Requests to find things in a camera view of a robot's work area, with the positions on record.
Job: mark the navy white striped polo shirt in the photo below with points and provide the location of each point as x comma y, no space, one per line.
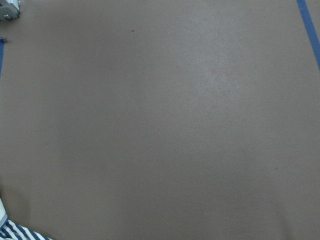
10,230

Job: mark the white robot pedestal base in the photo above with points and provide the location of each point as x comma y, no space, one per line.
9,9

